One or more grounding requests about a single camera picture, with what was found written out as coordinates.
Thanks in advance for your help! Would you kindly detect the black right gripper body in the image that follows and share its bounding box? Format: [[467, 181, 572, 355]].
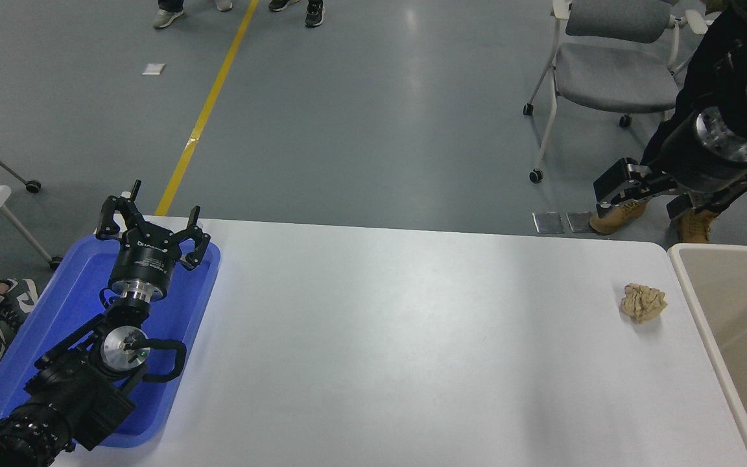
[[648, 112, 747, 195]]

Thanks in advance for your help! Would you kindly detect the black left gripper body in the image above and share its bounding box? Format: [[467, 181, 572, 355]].
[[109, 228, 180, 289]]

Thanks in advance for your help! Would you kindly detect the grey chair with white frame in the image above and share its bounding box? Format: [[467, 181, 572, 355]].
[[523, 0, 711, 184]]

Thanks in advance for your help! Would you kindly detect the metal floor plate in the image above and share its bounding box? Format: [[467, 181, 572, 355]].
[[532, 211, 565, 234], [566, 211, 598, 233]]

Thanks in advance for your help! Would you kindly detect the blue plastic tray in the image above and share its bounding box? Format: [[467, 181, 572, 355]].
[[0, 233, 222, 449]]

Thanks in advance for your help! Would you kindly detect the large pale bin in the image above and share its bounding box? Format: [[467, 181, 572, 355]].
[[667, 242, 747, 467]]

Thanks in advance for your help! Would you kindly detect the crumpled tan paper ball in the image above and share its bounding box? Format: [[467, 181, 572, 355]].
[[620, 283, 668, 324]]

